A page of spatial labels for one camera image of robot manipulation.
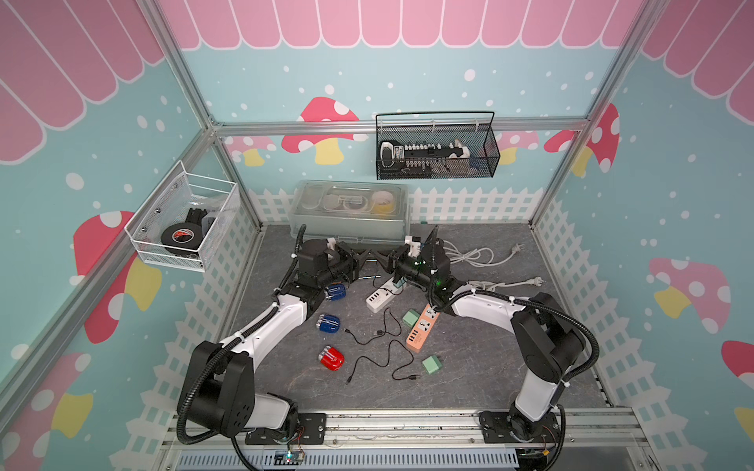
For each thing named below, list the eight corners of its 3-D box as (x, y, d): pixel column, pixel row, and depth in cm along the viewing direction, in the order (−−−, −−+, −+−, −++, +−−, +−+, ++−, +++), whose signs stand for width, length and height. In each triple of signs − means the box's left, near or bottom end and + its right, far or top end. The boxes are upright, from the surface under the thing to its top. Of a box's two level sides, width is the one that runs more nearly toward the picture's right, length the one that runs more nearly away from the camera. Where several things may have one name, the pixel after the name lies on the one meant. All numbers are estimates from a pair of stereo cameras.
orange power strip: (403, 346, 89) (403, 343, 87) (425, 307, 98) (425, 303, 96) (418, 355, 88) (419, 352, 86) (439, 314, 96) (440, 310, 94)
